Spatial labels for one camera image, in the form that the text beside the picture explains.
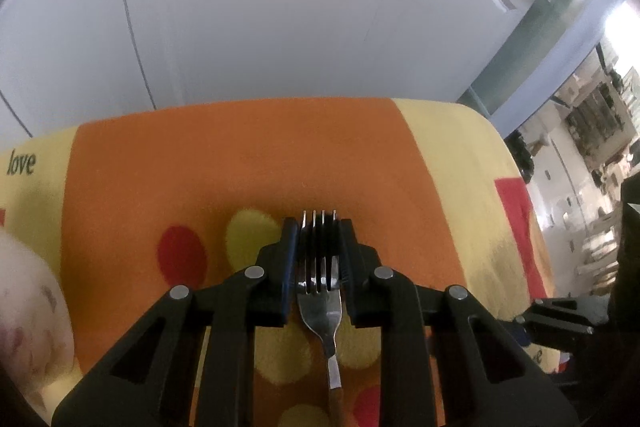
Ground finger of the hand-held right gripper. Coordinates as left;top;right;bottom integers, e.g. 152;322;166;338
514;313;596;349
531;298;608;323

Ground cluttered shelves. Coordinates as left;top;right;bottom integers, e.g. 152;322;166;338
552;67;640;188

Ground white cabinet door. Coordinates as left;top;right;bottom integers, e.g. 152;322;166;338
117;0;426;112
0;0;156;142
365;0;538;102

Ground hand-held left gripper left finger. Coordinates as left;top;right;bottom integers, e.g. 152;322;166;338
50;217;301;427

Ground white utensil holder teal lid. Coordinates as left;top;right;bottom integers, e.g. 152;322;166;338
0;227;76;400

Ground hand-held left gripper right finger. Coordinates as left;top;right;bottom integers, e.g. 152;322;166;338
337;217;581;427

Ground white furniture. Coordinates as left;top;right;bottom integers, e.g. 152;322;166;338
547;197;621;298

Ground printed orange yellow blanket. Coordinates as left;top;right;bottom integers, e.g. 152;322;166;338
0;97;561;427

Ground dark object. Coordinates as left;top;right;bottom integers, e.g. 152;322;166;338
507;132;537;182

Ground metal fork wooden handle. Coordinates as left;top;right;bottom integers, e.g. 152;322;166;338
296;208;346;427

